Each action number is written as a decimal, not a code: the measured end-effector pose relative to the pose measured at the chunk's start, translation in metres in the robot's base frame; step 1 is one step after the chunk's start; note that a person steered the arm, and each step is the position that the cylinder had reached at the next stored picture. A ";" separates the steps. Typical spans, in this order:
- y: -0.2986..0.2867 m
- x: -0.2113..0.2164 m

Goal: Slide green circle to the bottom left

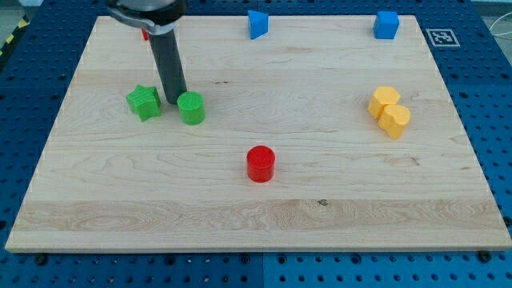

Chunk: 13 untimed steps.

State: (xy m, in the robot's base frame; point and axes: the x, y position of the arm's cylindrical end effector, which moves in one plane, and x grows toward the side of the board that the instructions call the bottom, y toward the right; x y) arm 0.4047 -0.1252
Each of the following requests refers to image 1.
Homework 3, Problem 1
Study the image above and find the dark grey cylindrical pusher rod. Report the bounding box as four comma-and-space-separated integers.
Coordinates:
149, 29, 187, 105

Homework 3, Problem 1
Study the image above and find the green cylinder block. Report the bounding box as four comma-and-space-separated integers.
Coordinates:
177, 91, 206, 125

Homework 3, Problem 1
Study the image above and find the small red block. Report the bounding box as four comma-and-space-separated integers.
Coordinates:
142, 29, 150, 42

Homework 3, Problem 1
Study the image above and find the green star block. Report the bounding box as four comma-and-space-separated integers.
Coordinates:
126, 85, 161, 122

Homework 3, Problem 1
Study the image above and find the blue triangle block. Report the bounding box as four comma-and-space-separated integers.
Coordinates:
247, 10, 269, 40

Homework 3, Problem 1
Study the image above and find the wooden board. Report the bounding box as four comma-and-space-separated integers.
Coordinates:
6, 15, 511, 253

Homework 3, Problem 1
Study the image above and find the red cylinder block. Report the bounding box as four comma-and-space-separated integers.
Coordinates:
246, 146, 276, 182

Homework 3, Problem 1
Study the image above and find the blue cube block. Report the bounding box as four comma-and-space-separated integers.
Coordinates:
373, 10, 400, 39

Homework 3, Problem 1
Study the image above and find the yellow hexagon block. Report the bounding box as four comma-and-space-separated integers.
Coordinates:
367, 86, 401, 119

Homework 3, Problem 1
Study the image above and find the yellow heart block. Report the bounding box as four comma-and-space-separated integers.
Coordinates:
378, 105, 411, 139

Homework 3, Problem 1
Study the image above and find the white fiducial marker tag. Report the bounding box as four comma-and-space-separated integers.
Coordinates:
426, 28, 460, 47

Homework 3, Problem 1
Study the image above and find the white cable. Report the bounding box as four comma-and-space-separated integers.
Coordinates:
488, 10, 512, 39

